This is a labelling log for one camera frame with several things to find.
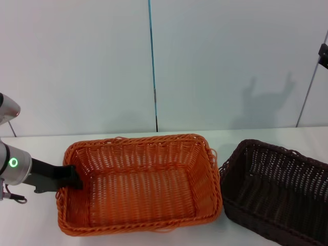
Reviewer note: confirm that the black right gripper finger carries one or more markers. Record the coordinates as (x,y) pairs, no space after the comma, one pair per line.
(324,55)

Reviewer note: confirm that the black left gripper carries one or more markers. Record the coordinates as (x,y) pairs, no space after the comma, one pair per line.
(43,174)

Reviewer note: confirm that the orange woven plastic basket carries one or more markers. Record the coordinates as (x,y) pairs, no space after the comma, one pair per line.
(143,194)

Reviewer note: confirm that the dark brown woven basket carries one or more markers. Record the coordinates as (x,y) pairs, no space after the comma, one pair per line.
(276,194)

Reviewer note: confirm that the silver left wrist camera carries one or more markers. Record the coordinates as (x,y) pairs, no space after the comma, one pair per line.
(9,109)

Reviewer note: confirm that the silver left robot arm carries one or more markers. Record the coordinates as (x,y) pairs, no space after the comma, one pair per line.
(15,164)

